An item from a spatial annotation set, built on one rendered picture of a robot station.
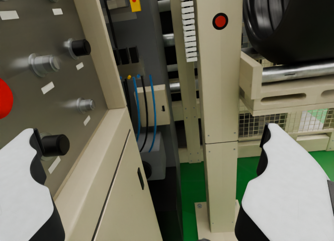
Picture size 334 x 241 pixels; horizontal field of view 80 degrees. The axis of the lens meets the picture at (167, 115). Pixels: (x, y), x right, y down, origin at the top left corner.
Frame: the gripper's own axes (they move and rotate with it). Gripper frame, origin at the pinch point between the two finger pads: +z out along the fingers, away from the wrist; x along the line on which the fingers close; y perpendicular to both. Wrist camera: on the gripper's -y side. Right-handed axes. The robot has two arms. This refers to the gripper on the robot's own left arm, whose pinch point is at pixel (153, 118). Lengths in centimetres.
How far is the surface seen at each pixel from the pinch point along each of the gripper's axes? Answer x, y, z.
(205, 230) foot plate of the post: 23, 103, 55
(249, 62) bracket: 26, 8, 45
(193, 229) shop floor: 17, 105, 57
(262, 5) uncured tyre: 44, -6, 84
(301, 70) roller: 41, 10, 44
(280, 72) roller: 35, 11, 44
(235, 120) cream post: 28, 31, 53
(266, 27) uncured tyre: 45, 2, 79
